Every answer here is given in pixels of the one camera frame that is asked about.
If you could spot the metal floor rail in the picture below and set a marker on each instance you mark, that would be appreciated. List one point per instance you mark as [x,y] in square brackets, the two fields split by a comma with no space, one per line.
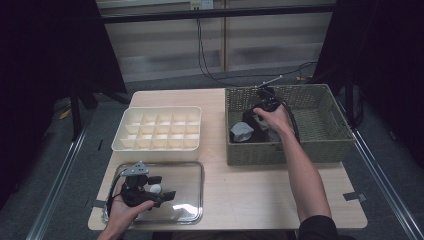
[383,186]
[56,190]

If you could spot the white wall socket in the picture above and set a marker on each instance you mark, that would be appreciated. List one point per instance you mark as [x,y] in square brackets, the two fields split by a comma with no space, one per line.
[206,4]

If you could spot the black metal stand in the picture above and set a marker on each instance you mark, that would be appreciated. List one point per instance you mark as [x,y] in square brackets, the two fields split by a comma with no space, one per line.
[349,100]
[76,116]

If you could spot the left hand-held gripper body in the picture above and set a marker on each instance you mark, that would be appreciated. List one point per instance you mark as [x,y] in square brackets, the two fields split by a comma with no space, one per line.
[135,190]

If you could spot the grey tape piece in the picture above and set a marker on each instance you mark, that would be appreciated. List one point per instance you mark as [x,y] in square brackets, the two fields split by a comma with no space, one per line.
[353,196]
[97,203]

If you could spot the clear plastic lid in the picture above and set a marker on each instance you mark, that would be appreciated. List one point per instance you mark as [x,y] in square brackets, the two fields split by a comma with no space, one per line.
[186,183]

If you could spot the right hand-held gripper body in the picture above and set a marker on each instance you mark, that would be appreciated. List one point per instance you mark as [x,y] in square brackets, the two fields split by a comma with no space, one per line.
[270,100]

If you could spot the black sock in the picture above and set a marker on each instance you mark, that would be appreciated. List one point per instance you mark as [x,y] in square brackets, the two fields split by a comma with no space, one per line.
[258,133]

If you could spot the black horizontal bar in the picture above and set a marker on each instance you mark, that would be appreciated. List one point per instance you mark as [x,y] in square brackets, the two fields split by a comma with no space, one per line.
[216,13]

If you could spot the black tape strip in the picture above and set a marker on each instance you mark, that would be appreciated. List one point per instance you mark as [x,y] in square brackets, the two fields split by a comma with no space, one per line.
[100,145]

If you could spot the person's right hand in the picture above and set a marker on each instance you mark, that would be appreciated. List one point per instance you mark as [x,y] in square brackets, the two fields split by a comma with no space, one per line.
[278,120]

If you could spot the green woven basket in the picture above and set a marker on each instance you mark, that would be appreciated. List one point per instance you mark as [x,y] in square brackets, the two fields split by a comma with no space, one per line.
[316,100]

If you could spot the person's left hand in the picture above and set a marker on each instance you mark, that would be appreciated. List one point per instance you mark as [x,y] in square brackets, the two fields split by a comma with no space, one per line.
[120,215]

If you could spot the white divided storage box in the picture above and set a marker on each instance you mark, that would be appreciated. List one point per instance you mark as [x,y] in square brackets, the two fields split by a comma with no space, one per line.
[160,128]

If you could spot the black sleeve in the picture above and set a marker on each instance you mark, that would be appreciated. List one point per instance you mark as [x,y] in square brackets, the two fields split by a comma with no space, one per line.
[320,230]

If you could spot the black curtain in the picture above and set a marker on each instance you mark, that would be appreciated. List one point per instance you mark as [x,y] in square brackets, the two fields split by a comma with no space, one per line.
[50,50]
[383,50]

